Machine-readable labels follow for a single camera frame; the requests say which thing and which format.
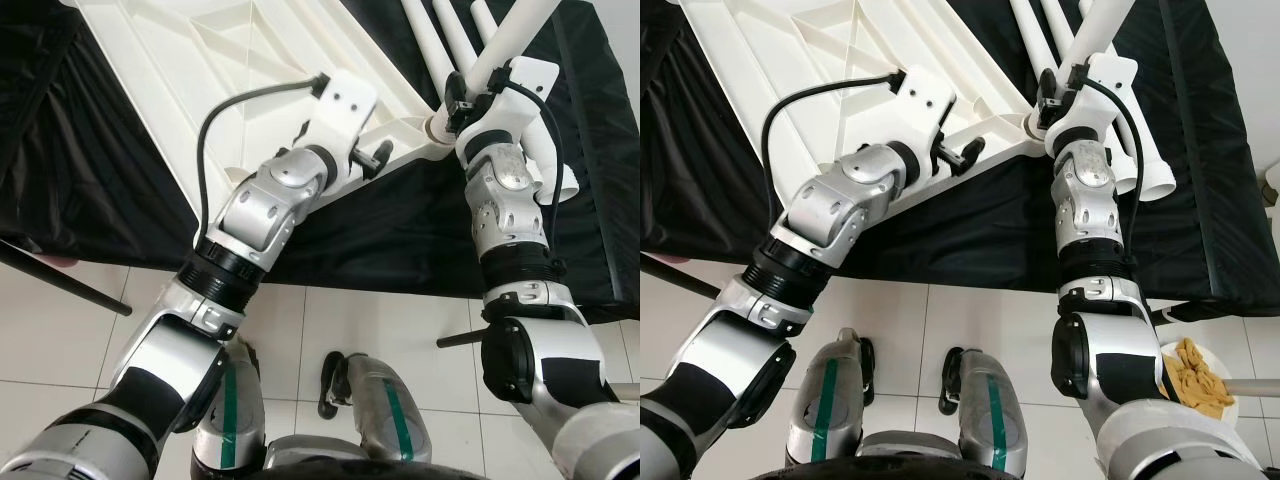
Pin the white round plate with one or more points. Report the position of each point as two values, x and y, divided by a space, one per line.
1230 395

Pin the grey metal pole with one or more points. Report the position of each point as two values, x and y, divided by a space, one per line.
625 389
1258 385

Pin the white rounded floor appliance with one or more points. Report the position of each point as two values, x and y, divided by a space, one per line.
1273 185

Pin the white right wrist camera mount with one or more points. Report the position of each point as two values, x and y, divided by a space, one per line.
520 95
1105 85

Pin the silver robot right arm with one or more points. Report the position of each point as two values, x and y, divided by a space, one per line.
510 210
1090 200

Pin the black robot waist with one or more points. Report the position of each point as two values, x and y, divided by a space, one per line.
920 474
360 473

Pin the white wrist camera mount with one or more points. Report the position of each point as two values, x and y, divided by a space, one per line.
920 110
345 115
520 95
1105 85

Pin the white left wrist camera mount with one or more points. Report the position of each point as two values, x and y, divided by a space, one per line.
345 115
920 110

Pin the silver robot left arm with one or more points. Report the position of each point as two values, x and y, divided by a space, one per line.
260 215
830 205

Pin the black table cloth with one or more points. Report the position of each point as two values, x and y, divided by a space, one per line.
990 225
400 230

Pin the white plastic table top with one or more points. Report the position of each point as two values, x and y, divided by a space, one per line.
750 70
150 70

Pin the crumpled yellow cloth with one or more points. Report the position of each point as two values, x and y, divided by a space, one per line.
1200 380

